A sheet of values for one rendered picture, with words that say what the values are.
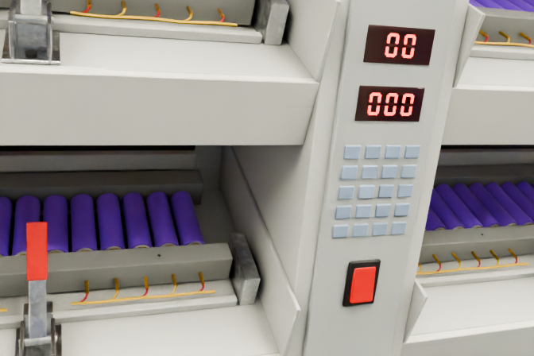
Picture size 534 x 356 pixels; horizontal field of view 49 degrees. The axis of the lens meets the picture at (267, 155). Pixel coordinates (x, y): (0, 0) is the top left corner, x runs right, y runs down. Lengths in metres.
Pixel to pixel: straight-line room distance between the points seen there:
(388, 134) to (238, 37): 0.11
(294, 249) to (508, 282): 0.24
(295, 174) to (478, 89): 0.13
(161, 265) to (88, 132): 0.14
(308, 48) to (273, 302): 0.18
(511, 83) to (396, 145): 0.10
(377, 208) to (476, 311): 0.17
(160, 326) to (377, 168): 0.19
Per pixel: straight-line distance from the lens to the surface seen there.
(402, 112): 0.38
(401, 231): 0.41
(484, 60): 0.47
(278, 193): 0.42
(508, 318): 0.54
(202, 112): 0.34
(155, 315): 0.44
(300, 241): 0.38
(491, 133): 0.44
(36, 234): 0.38
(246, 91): 0.34
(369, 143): 0.37
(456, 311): 0.51
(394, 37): 0.36
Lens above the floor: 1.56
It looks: 17 degrees down
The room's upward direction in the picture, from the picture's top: 6 degrees clockwise
